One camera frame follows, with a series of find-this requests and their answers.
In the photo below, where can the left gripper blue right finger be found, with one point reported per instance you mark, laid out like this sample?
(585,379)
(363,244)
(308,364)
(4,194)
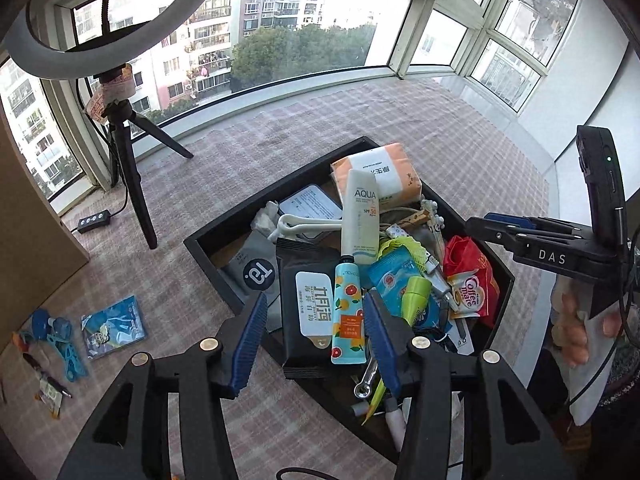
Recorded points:
(400,363)

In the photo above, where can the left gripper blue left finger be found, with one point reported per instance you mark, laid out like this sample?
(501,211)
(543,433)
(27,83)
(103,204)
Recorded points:
(240,338)

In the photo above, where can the floral hand cream tube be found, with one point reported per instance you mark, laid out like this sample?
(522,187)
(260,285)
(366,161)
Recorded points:
(348,347)

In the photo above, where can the blue wet wipe packet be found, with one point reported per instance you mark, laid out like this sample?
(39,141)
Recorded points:
(390,276)

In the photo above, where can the Coffee mate sachet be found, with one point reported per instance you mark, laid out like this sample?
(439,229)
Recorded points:
(469,295)

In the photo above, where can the blue badge card pack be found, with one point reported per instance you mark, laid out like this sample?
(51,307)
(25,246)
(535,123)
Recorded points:
(112,328)

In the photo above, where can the green lotion tube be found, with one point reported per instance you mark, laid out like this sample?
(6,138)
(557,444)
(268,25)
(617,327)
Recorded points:
(415,299)

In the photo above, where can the person right hand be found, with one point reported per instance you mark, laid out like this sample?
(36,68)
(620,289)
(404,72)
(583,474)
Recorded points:
(570,300)

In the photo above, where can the grey pouch with logo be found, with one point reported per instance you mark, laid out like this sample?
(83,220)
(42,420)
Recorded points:
(254,269)

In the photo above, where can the black storage tray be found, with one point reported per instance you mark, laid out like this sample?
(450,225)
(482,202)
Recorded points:
(213,246)

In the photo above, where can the black wet wipes pack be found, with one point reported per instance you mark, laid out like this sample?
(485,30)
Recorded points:
(306,275)

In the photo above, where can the patterned small stick pack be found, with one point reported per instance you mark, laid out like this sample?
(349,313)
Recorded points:
(394,231)

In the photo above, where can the red packet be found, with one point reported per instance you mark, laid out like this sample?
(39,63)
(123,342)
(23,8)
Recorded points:
(462,255)

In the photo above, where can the wooden clothespin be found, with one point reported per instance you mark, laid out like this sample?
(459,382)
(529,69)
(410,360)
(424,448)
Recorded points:
(415,220)

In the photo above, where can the white plastic tongs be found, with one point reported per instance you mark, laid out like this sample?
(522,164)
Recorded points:
(290,224)

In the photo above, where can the white AQUA sunscreen tube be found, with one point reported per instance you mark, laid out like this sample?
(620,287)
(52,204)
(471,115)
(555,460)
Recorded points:
(361,218)

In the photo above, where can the orange tissue pack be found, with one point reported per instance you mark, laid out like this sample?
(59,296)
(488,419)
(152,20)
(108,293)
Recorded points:
(398,182)

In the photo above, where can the blue clear small bottle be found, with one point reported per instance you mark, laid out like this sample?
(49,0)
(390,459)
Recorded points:
(60,328)

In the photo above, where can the orange seasoning sachet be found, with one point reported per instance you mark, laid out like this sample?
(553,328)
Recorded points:
(50,398)

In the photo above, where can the blue round tape measure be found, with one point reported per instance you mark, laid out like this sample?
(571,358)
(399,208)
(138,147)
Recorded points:
(40,324)

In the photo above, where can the large black pen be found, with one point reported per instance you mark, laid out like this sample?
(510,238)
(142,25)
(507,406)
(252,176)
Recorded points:
(42,374)

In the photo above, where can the large wooden board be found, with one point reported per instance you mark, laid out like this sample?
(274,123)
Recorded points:
(38,253)

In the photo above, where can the orange red plush toy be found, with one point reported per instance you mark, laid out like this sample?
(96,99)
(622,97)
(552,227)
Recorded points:
(20,341)

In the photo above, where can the black tripod stand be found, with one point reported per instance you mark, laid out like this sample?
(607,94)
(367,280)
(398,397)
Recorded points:
(116,86)

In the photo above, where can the black inline cable remote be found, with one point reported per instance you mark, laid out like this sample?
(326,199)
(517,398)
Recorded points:
(94,221)

